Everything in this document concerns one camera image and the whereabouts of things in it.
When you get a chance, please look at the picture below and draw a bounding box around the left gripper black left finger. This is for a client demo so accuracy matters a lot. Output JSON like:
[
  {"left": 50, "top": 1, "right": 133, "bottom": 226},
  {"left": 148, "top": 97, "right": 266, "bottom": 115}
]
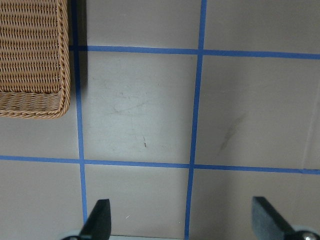
[{"left": 62, "top": 199, "right": 111, "bottom": 240}]

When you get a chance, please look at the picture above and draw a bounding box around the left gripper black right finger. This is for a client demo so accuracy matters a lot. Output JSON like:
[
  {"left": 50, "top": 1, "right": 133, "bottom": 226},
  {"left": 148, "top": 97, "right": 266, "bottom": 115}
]
[{"left": 251, "top": 196, "right": 320, "bottom": 240}]

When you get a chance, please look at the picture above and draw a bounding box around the blue tape line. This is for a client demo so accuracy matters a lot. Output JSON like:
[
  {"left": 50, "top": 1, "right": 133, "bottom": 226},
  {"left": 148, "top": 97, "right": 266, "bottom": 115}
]
[
  {"left": 184, "top": 0, "right": 207, "bottom": 240},
  {"left": 71, "top": 0, "right": 88, "bottom": 223},
  {"left": 69, "top": 45, "right": 320, "bottom": 60},
  {"left": 0, "top": 155, "right": 320, "bottom": 175}
]

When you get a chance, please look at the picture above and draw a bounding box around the woven wicker basket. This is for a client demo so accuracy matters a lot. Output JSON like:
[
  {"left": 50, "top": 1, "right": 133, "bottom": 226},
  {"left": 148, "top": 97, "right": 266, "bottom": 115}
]
[{"left": 0, "top": 0, "right": 71, "bottom": 119}]

